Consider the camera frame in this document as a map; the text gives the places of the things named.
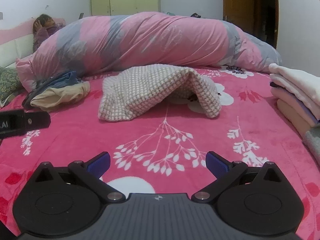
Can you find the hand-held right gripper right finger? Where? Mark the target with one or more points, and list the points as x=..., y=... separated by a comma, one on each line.
x=217, y=163

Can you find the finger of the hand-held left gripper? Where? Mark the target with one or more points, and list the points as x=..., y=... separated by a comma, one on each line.
x=37, y=120

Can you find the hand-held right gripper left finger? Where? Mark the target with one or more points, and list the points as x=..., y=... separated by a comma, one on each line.
x=100, y=163

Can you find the beige white checkered coat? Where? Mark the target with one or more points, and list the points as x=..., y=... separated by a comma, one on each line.
x=150, y=92

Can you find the dark grey garment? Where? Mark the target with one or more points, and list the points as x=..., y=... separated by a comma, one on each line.
x=28, y=100

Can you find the beige pants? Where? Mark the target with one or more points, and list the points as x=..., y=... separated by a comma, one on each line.
x=60, y=96

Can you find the green patterned pillow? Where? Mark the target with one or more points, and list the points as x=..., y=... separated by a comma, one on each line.
x=8, y=82

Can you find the pink floral bed blanket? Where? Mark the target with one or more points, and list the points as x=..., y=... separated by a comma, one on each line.
x=175, y=135

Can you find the pink white headboard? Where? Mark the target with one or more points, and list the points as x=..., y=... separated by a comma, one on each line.
x=15, y=47

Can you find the beige folded garment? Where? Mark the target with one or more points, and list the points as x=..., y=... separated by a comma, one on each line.
x=290, y=115

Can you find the black folded garment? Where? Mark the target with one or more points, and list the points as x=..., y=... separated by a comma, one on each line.
x=273, y=84

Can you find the pink folded garment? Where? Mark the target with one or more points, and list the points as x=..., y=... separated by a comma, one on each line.
x=287, y=96

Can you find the purple folded garment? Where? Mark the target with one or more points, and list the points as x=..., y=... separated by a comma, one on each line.
x=308, y=111

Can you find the white folded garment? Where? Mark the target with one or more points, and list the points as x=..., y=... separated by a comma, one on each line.
x=297, y=80

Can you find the pink grey quilt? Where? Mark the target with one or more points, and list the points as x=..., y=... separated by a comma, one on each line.
x=150, y=40

